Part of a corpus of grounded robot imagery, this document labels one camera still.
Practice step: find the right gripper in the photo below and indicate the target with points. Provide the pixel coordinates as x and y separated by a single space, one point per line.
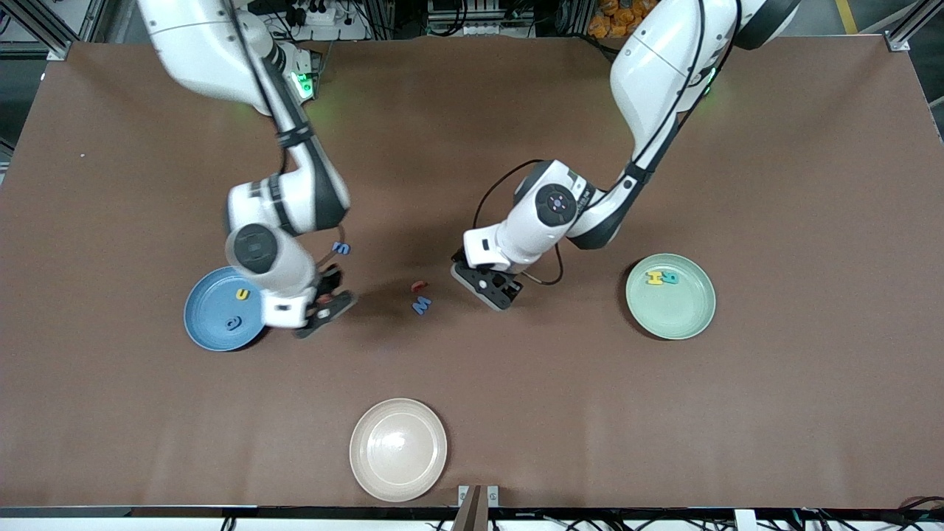
330 284

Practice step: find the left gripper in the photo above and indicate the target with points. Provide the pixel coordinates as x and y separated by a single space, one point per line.
515 290

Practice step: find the red foam letter Q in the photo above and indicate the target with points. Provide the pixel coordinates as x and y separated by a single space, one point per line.
418 286

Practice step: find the blue foam capital letter M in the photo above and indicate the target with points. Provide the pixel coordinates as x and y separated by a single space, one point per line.
422 304

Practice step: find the dark blue small foam letter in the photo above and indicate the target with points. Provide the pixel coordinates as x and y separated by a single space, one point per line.
234 322

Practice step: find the yellow foam letter H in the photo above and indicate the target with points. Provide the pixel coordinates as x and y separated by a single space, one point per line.
654 278

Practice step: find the teal foam letter R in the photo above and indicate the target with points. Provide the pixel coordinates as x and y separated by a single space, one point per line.
670 277

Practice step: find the pale green round plate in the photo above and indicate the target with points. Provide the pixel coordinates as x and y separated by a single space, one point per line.
671 310

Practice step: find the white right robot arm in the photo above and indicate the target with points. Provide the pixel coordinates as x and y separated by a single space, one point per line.
199 44

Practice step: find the blue round plate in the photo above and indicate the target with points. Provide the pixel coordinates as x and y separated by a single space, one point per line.
210 324

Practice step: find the beige round plate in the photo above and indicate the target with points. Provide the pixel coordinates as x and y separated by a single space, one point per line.
398 450

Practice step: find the grey metal equipment rack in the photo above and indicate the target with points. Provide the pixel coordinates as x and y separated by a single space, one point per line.
479 26

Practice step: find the white power strip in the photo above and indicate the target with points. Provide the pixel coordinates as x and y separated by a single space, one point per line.
332 29

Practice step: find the orange mesh bag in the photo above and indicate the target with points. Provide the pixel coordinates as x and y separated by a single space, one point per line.
619 18

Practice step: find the metal bracket with brown post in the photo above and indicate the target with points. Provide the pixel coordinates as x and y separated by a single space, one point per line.
478 509

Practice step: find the aluminium frame profile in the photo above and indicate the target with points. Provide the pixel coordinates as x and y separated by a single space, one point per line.
903 33
44 29

